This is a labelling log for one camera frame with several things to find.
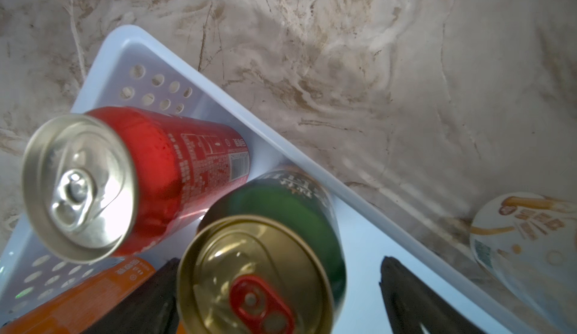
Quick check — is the green white gold-top can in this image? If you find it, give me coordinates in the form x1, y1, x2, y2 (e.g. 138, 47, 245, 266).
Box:
470, 192, 576, 333

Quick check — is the orange soda can front left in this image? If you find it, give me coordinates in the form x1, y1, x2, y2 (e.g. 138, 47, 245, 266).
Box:
1, 257, 156, 333

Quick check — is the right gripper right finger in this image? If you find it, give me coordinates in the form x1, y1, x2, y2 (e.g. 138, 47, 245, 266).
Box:
380, 257, 482, 334

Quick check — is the light blue plastic basket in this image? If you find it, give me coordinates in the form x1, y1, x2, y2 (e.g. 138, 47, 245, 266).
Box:
1, 26, 538, 333

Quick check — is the red cola can back left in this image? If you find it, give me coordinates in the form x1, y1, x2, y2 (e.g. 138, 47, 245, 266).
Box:
22, 107, 250, 263

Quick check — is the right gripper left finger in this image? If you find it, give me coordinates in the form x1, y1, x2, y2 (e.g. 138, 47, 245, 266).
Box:
84, 258, 180, 334

